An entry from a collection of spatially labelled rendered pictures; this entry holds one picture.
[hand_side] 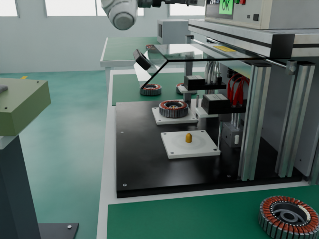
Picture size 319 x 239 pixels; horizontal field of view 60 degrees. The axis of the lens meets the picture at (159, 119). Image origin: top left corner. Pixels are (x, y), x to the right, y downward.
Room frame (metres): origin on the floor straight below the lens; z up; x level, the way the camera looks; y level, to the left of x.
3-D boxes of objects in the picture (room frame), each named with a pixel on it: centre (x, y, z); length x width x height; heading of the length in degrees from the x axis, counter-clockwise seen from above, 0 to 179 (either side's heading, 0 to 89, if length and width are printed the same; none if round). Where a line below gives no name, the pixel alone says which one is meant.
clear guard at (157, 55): (0.70, -0.10, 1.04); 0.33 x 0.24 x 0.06; 98
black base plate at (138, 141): (0.88, -0.09, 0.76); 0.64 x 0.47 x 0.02; 8
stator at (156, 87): (1.37, 0.05, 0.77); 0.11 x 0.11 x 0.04
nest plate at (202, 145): (0.76, -0.09, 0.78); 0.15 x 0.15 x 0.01; 8
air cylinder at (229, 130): (0.78, -0.23, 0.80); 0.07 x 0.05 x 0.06; 8
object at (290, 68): (0.90, -0.25, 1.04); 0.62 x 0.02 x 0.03; 8
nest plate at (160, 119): (1.00, -0.05, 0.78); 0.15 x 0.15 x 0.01; 8
